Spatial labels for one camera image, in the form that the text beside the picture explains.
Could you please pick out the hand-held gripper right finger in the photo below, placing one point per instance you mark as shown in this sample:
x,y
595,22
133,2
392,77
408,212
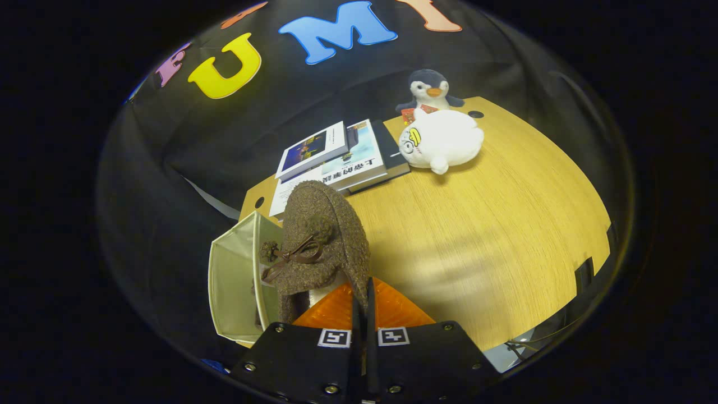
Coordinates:
x,y
420,365

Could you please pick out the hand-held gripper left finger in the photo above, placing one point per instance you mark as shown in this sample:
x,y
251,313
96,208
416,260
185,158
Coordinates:
x,y
303,365

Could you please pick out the green fabric storage box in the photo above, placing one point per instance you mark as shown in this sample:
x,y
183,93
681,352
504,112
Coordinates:
x,y
233,280

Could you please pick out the white cover book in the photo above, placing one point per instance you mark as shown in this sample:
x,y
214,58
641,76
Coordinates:
x,y
283,196

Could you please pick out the black table edge clamp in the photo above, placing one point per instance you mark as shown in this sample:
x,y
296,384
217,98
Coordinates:
x,y
584,276

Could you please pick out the black cover book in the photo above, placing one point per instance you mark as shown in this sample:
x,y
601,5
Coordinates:
x,y
392,154

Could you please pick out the small dark-blue cover book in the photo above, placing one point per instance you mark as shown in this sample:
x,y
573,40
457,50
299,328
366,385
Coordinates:
x,y
308,150

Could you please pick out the white seal plush toy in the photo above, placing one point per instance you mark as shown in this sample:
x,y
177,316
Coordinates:
x,y
449,140

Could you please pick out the small red card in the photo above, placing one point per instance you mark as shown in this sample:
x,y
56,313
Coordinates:
x,y
408,115

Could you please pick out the grey penguin plush toy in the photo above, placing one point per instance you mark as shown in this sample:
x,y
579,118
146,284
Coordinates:
x,y
429,90

